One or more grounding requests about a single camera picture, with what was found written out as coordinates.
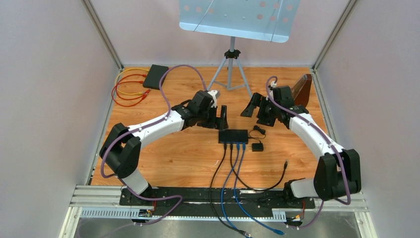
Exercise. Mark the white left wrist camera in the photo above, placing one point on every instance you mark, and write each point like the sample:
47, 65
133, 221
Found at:
215, 94

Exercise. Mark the brown wooden metronome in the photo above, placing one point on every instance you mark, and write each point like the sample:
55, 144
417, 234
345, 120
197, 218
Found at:
301, 90

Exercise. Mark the black network switch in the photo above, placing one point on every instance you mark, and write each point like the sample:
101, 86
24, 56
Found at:
233, 136

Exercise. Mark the light blue music stand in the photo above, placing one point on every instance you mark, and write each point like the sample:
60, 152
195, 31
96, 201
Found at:
264, 20

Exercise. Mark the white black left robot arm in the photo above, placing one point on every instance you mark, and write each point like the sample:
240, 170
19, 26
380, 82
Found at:
121, 149

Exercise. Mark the aluminium frame rail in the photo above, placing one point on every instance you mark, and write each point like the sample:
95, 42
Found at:
103, 202

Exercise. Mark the black spare switch box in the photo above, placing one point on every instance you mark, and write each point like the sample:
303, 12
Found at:
154, 76

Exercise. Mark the black power adapter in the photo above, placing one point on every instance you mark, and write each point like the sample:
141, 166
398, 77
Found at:
257, 147

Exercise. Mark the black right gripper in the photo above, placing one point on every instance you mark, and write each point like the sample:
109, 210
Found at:
255, 101

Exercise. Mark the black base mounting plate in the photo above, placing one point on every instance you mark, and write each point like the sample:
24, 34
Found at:
203, 202

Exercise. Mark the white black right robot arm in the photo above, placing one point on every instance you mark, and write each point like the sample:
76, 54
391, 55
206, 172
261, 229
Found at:
338, 170

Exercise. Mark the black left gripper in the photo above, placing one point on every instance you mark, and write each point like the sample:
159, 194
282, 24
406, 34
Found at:
214, 123

